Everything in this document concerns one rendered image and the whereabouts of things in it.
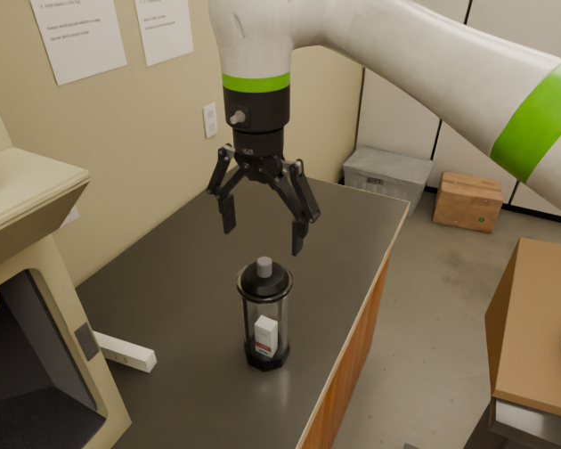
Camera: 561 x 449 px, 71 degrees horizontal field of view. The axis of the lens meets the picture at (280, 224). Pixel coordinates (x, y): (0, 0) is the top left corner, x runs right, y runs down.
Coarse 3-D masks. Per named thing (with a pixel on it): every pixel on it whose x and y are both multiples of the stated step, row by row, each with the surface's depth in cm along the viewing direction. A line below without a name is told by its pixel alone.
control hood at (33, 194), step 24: (0, 168) 37; (24, 168) 37; (48, 168) 37; (72, 168) 37; (0, 192) 34; (24, 192) 34; (48, 192) 34; (72, 192) 37; (0, 216) 31; (24, 216) 33; (48, 216) 38; (0, 240) 34; (24, 240) 40
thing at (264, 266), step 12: (252, 264) 76; (264, 264) 71; (276, 264) 76; (240, 276) 75; (252, 276) 73; (264, 276) 72; (276, 276) 73; (288, 276) 74; (252, 288) 71; (264, 288) 71; (276, 288) 71
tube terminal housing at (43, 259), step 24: (0, 120) 40; (0, 144) 40; (48, 240) 48; (0, 264) 44; (24, 264) 46; (48, 264) 49; (48, 288) 50; (72, 288) 54; (72, 312) 55; (72, 336) 56; (96, 360) 62; (96, 384) 63; (120, 408) 70; (120, 432) 72
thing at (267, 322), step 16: (240, 272) 76; (288, 272) 76; (240, 288) 72; (288, 288) 72; (256, 304) 72; (272, 304) 73; (288, 304) 78; (256, 320) 75; (272, 320) 75; (256, 336) 78; (272, 336) 78; (256, 352) 81; (272, 352) 81
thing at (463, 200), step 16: (448, 176) 289; (464, 176) 289; (448, 192) 273; (464, 192) 271; (480, 192) 271; (496, 192) 271; (448, 208) 280; (464, 208) 275; (480, 208) 271; (496, 208) 267; (448, 224) 288; (464, 224) 283; (480, 224) 278
